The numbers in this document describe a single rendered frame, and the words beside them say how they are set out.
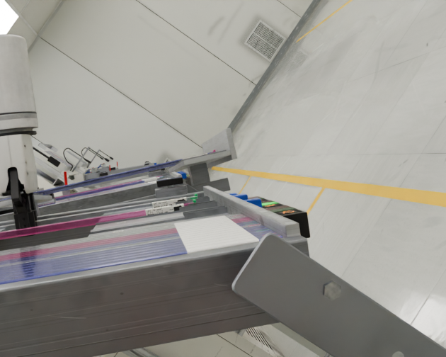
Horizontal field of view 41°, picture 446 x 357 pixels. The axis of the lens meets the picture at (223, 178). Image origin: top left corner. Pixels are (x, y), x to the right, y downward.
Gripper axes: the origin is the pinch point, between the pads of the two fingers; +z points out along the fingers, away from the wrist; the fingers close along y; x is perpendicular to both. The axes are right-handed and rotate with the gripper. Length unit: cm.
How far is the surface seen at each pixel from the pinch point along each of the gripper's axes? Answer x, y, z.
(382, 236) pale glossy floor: 102, -97, 30
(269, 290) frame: 28, 64, 2
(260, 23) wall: 215, -748, -179
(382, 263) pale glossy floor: 96, -85, 37
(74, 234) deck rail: 6.7, -7.9, 4.0
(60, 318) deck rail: 13, 60, 2
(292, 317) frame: 30, 65, 4
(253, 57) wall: 198, -749, -131
